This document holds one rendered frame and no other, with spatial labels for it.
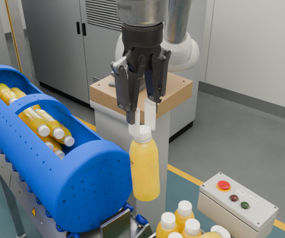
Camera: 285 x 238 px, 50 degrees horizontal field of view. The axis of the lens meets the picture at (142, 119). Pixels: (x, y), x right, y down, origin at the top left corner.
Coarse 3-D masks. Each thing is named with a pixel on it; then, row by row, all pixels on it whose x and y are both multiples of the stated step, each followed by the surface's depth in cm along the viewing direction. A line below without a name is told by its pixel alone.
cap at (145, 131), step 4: (140, 128) 67; (144, 128) 66; (148, 128) 66; (140, 132) 65; (144, 132) 65; (148, 132) 65; (140, 136) 65; (144, 136) 65; (148, 136) 66; (140, 140) 65; (144, 140) 65
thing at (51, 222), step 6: (0, 156) 133; (6, 162) 129; (12, 174) 123; (18, 174) 121; (18, 180) 120; (24, 186) 116; (24, 192) 115; (30, 198) 112; (36, 204) 109; (42, 204) 107; (42, 210) 106; (42, 216) 105; (48, 222) 103; (54, 222) 101; (54, 228) 100; (60, 234) 97; (66, 234) 96
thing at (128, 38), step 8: (160, 24) 53; (128, 32) 53; (136, 32) 52; (144, 32) 52; (152, 32) 52; (160, 32) 53; (128, 40) 53; (136, 40) 53; (144, 40) 52; (152, 40) 53; (160, 40) 54; (128, 48) 54; (136, 48) 55; (144, 48) 56; (152, 48) 57; (160, 48) 59; (128, 56) 54; (136, 56) 55; (144, 56) 57; (128, 64) 57; (136, 64) 56
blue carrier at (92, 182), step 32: (32, 96) 113; (0, 128) 108; (32, 160) 91; (64, 160) 84; (96, 160) 84; (128, 160) 93; (64, 192) 81; (96, 192) 89; (128, 192) 99; (64, 224) 86; (96, 224) 95
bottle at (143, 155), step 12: (132, 144) 67; (144, 144) 66; (132, 156) 67; (144, 156) 66; (156, 156) 68; (132, 168) 69; (144, 168) 67; (156, 168) 69; (132, 180) 71; (144, 180) 69; (156, 180) 70; (144, 192) 70; (156, 192) 71
